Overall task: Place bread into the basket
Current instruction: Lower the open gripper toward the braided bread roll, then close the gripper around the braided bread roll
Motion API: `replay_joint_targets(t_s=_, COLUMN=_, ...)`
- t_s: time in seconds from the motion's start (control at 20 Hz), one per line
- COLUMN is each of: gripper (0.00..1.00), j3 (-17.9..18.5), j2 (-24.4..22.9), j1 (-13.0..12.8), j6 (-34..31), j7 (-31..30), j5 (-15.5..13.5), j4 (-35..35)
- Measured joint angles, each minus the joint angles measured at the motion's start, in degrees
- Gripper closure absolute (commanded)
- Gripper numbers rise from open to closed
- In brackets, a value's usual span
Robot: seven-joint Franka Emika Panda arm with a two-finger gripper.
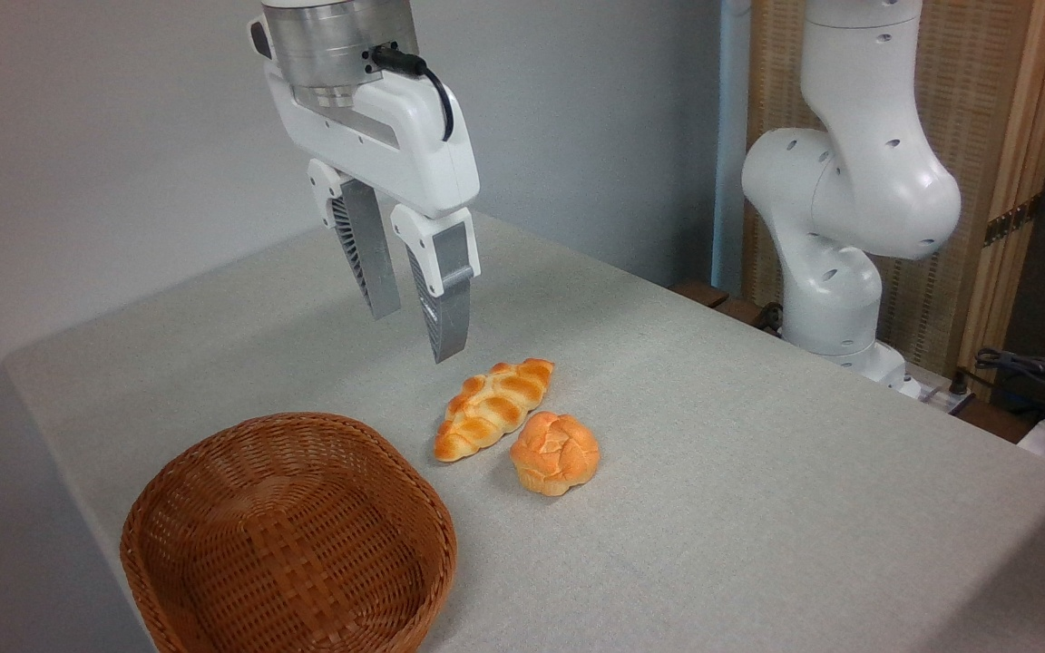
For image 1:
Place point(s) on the white vertical pipe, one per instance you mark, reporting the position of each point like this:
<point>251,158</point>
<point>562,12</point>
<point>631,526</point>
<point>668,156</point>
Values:
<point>729,136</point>

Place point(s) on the wooden bamboo folding screen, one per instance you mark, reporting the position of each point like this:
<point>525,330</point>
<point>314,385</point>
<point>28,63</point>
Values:
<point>985,91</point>

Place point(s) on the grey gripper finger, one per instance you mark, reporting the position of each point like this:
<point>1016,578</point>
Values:
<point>450,299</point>
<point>368,254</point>

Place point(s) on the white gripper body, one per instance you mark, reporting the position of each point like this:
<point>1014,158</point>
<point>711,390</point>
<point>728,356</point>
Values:
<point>414,145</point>

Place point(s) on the round bread roll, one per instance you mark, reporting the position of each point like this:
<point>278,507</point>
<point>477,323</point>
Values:
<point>555,453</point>

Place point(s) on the brown wicker basket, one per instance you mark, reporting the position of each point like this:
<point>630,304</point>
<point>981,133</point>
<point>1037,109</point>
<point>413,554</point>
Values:
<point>287,544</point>

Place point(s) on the long braided bread loaf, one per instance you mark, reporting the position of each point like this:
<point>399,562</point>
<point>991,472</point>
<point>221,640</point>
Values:
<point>495,406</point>

